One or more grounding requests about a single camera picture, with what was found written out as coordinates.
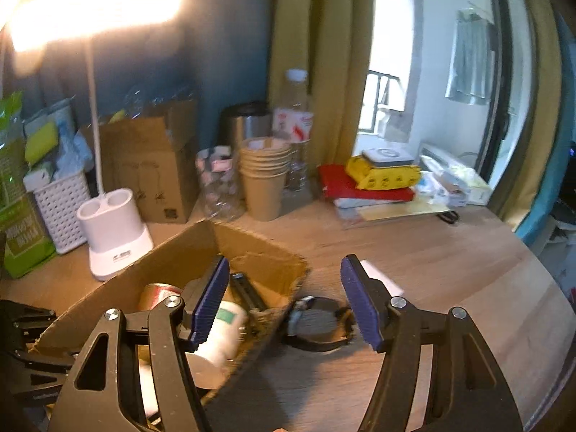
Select black wristwatch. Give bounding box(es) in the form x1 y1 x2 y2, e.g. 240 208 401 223
281 296 356 352

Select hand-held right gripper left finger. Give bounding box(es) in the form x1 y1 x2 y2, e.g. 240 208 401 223
47 256 231 432

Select black flashlight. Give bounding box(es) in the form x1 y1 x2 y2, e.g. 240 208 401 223
230 272 271 320

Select yellow-green sponge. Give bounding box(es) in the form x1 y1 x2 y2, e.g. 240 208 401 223
23 121 60 165

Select clear glass jar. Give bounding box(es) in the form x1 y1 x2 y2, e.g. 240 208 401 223
195 145 246 222

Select teal curtain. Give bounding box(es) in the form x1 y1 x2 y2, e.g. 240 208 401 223
513 9 576 248

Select white pill bottle teal label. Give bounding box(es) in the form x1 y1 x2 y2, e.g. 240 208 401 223
186 301 248 390

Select red can yellow lid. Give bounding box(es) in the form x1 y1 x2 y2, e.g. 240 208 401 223
137 283 183 311

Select hanging grey clothes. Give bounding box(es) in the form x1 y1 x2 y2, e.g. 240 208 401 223
445 8 498 105

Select white tissue pack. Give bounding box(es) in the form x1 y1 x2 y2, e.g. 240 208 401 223
443 166 491 207

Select white plastic basket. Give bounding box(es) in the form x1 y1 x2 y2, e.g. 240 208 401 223
23 166 93 255

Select white power adapter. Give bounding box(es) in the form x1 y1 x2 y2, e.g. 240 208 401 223
360 258 405 300

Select white desk lamp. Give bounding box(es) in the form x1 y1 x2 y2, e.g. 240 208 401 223
9 0 185 282

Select clear plastic bag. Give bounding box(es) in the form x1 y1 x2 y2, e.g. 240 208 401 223
45 99 95 176

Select pile of white packets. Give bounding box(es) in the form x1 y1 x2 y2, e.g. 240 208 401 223
416 171 469 208

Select cardboard box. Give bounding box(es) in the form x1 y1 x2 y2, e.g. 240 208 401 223
27 219 311 415

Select green printed package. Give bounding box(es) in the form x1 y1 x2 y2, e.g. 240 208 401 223
0 92 57 280

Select grey flat device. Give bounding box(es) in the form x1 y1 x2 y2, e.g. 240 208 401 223
362 148 415 168

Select pale paper envelopes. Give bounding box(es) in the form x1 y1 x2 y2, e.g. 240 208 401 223
333 198 451 230

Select yellow curtain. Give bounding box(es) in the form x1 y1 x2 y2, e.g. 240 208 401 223
499 0 561 223
269 0 376 199

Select stack of paper cups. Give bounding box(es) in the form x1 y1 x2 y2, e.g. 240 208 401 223
238 136 292 222

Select yellow wipes packet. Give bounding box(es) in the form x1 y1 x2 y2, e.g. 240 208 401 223
346 155 421 190

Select red book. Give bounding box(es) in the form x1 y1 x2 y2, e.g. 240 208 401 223
319 164 415 202

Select clear plastic water bottle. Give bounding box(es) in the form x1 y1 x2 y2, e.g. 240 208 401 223
272 69 314 194

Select brown printed carton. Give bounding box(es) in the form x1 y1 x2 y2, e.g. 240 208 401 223
81 99 201 225

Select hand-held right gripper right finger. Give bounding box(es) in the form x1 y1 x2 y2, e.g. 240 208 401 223
339 254 525 432

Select steel thermos flask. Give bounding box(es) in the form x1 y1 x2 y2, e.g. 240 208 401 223
219 103 273 154

